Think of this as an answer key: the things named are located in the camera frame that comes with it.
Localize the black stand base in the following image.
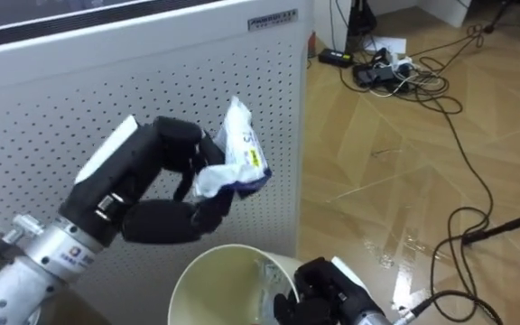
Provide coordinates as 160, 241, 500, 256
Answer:
346, 0, 378, 38

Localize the black power adapter brick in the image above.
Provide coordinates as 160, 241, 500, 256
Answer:
317, 47, 355, 69

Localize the white round waste bin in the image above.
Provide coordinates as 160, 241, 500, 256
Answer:
167, 244, 305, 325

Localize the white perforated metal cabinet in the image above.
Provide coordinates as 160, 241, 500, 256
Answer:
0, 0, 315, 325

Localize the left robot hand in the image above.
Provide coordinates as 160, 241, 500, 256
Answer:
58, 115, 236, 247

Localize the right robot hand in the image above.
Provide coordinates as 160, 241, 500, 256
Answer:
273, 255, 374, 325

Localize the black tripod leg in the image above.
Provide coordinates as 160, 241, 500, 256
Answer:
461, 206, 520, 246

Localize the white plastic wrapper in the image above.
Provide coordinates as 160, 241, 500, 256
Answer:
191, 95, 273, 202

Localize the long black floor cable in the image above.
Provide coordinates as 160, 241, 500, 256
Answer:
337, 22, 496, 324

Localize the white paper sheet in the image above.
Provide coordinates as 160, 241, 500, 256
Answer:
362, 34, 407, 56

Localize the black power strip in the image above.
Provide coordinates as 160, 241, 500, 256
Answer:
352, 47, 419, 94

